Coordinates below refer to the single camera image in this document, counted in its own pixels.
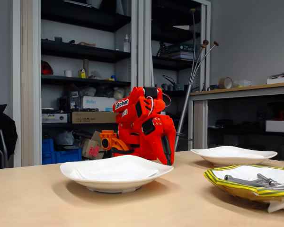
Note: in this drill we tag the grey sideboard with wooden top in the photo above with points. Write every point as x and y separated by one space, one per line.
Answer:
274 86

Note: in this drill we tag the white square ceramic plate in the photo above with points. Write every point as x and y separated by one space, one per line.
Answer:
227 160
109 184

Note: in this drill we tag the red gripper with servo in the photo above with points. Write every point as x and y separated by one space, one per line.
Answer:
161 128

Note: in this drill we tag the black flexible tripod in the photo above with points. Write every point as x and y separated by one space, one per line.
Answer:
162 49

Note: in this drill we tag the small white box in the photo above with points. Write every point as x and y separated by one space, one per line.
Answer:
245 83

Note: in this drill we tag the red black helmet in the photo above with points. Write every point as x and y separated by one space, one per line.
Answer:
47 69

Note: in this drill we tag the black jacket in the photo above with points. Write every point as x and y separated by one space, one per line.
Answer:
2 132

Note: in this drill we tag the white cup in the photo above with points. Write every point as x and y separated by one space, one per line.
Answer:
68 73

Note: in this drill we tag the white Weller box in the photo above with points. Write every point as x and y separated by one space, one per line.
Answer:
101 102

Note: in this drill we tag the stack of books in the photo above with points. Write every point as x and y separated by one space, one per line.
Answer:
183 48

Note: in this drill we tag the white storage box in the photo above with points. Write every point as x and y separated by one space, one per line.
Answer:
279 126

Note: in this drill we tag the long white box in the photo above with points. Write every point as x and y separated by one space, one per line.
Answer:
279 81

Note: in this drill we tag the brown tape roll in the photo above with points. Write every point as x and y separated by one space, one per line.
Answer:
220 82

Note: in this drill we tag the yellow green striped paper plate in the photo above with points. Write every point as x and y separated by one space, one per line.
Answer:
236 190

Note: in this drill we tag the orange printed part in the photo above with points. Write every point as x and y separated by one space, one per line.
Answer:
109 135

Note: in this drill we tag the white plastic bottle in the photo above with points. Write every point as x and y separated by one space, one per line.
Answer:
126 46

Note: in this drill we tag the red printed robot arm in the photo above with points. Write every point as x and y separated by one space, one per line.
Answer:
125 134

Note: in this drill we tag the red spool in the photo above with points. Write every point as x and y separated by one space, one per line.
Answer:
282 115

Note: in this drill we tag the cardboard tube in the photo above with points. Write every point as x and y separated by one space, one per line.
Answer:
85 65

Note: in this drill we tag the cardboard box with pink sticker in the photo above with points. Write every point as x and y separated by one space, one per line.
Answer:
87 144

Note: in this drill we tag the grey coat stand wooden knobs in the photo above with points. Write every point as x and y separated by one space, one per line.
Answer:
186 104

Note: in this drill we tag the grey metal shelf cabinet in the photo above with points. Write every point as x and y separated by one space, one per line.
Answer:
144 28
28 82

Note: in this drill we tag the small yellow box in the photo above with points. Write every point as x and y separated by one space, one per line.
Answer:
82 74

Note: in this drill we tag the flat grey white box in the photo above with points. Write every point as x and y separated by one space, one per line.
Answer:
54 118

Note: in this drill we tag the blue plastic crate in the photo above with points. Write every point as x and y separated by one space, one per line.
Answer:
68 156
48 151

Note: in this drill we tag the long brown cardboard box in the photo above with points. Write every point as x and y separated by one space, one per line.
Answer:
97 117

